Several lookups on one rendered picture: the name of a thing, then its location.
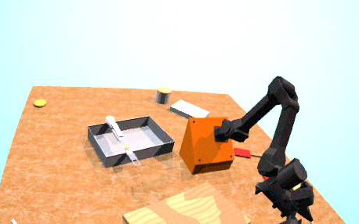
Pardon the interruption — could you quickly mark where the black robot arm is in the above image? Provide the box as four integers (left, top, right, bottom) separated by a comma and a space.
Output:
214, 76, 314, 212

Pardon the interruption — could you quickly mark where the grey cylinder with yellow top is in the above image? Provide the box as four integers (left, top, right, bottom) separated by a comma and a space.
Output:
154, 86, 172, 104

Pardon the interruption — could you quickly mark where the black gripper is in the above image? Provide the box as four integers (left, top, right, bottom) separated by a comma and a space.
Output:
272, 190, 313, 224

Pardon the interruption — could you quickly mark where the white flat rectangular block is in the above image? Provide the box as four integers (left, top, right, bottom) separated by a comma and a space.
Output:
169, 100, 210, 119

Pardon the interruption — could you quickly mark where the yellow flat disc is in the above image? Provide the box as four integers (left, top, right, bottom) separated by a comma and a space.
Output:
34, 99, 46, 108

